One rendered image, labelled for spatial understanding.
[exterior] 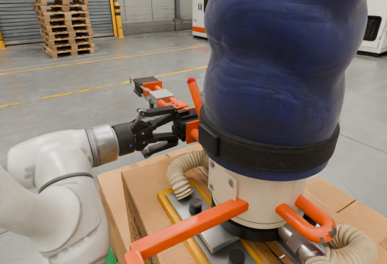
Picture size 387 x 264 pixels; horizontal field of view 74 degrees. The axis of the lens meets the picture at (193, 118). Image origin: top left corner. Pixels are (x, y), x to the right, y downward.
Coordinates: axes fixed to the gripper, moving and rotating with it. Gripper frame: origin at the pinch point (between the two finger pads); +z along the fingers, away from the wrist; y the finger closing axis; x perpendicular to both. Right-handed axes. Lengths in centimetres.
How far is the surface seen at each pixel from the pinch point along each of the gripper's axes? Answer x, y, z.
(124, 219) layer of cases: -28, 54, -16
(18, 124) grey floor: -284, 109, -71
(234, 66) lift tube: 29.1, -23.1, -10.0
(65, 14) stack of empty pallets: -656, 15, 43
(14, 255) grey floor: -88, 109, -70
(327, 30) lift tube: 36.7, -27.9, -3.5
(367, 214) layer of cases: 22, 54, 75
